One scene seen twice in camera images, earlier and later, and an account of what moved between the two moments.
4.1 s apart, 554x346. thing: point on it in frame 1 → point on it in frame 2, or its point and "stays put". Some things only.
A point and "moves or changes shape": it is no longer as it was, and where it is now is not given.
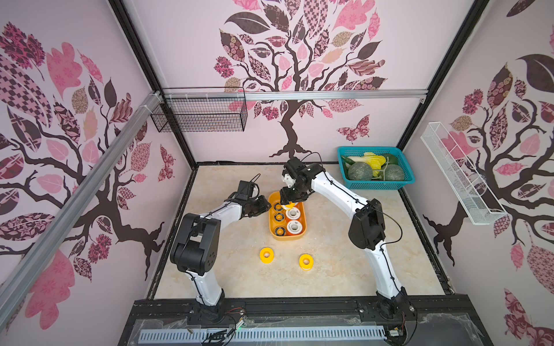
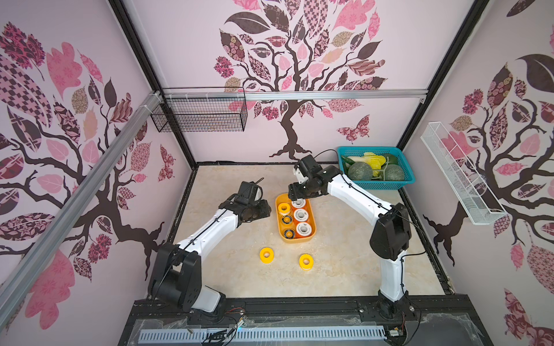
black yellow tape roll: x=280 y=231 → x=289 y=233
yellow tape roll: x=291 y=205 moves or changes shape
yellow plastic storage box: x=285 y=223 moves or changes shape
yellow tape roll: x=304 y=267 stays put
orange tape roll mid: x=293 y=213 moves or changes shape
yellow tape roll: x=267 y=259 stays put
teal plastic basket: x=375 y=167 stays put
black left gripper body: x=256 y=207 stays put
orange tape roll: x=294 y=227 → x=304 y=228
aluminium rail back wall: x=293 y=94 stays put
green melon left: x=359 y=171 stays put
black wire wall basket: x=201 y=109 stays put
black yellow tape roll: x=279 y=217 moves or changes shape
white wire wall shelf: x=481 y=204 stays put
